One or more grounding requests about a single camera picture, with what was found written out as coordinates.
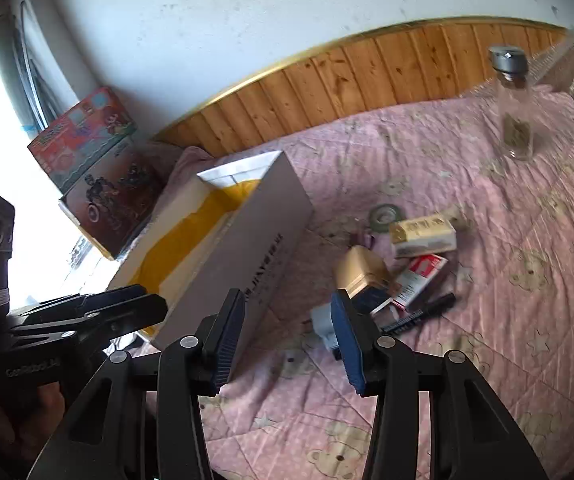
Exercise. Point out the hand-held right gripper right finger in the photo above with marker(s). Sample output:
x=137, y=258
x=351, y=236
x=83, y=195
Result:
x=347, y=345

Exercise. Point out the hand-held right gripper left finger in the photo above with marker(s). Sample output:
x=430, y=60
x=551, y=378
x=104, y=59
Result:
x=232, y=340

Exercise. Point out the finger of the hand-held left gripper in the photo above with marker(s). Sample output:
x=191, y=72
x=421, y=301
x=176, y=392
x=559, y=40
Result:
x=112, y=296
x=132, y=315

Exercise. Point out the light grey plastic block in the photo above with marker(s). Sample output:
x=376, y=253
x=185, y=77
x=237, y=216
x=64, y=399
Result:
x=323, y=325

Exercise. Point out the dark blue flat pack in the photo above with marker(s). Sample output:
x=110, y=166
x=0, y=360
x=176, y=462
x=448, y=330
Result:
x=369, y=300

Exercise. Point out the black comb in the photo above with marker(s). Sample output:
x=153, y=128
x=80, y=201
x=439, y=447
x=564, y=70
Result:
x=402, y=323

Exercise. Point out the gold square box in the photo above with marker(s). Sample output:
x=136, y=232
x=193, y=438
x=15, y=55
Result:
x=362, y=270

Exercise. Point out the white cardboard box yellow lining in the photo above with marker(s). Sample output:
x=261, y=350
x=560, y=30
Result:
x=267, y=240

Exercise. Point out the red and white small box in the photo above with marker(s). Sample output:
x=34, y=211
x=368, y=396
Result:
x=424, y=267

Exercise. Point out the cream yellow cigarette pack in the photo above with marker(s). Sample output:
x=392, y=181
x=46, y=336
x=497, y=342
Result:
x=422, y=235

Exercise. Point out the person's left hand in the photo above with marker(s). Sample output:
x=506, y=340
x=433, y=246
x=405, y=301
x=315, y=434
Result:
x=12, y=420

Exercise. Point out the dark superhero toy box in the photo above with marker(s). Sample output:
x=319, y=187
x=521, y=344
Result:
x=112, y=200

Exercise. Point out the black marker pen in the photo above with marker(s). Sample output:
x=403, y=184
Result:
x=437, y=303

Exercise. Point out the purple binder clip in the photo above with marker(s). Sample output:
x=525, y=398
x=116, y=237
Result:
x=364, y=241

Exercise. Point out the pink bear print quilt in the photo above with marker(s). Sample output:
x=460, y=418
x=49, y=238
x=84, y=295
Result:
x=467, y=385

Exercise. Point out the grey-green tape roll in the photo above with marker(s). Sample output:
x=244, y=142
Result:
x=373, y=216

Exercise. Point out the colourful cartoon toy box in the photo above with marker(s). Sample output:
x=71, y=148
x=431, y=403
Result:
x=82, y=135

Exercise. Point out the grey pipe bundle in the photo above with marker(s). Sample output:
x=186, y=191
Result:
x=29, y=60

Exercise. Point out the glass bottle silver lid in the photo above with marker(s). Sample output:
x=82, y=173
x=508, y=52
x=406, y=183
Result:
x=514, y=110

